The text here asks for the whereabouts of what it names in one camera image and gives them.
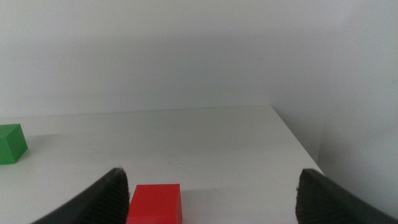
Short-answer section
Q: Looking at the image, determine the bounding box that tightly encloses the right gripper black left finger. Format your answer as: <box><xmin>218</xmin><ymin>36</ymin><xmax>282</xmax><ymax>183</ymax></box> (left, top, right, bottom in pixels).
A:
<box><xmin>30</xmin><ymin>167</ymin><xmax>131</xmax><ymax>224</ymax></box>

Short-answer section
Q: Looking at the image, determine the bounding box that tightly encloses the green cube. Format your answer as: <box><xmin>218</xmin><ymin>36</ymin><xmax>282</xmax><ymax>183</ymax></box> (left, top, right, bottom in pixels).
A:
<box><xmin>0</xmin><ymin>123</ymin><xmax>29</xmax><ymax>166</ymax></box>

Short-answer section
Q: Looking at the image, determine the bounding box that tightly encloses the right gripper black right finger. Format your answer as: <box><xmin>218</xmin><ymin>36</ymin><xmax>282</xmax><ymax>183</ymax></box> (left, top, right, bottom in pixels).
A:
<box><xmin>294</xmin><ymin>168</ymin><xmax>398</xmax><ymax>224</ymax></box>

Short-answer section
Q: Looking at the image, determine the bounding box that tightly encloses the red cube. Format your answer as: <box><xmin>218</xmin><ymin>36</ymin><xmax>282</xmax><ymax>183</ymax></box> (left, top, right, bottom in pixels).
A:
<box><xmin>126</xmin><ymin>183</ymin><xmax>183</xmax><ymax>224</ymax></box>

